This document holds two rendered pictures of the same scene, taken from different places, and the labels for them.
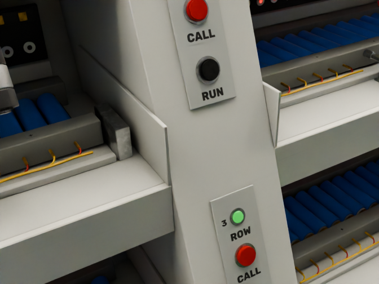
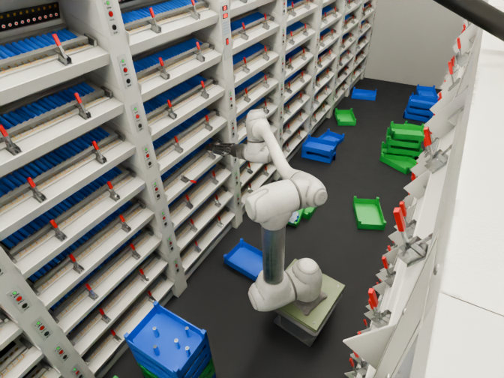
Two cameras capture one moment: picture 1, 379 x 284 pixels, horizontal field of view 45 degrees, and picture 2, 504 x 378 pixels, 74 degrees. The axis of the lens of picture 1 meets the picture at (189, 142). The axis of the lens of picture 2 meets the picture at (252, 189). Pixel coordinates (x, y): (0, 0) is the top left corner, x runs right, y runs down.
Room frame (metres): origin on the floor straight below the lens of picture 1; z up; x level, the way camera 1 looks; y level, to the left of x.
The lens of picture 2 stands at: (-1.29, 0.97, 1.87)
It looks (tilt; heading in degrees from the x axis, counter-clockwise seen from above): 38 degrees down; 325
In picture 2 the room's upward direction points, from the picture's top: 2 degrees counter-clockwise
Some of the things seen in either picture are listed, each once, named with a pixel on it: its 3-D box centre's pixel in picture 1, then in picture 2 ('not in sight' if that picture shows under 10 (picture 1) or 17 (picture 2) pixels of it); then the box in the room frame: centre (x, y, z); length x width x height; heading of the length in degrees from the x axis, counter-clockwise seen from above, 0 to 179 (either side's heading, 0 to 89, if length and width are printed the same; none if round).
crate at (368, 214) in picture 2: not in sight; (368, 212); (-0.20, -0.89, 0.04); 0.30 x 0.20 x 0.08; 138
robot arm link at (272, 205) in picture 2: not in sight; (270, 254); (-0.50, 0.34, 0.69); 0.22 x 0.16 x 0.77; 77
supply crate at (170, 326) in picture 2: not in sight; (166, 337); (-0.43, 0.86, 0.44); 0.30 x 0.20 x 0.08; 23
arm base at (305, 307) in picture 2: not in sight; (307, 290); (-0.54, 0.11, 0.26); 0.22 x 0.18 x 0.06; 95
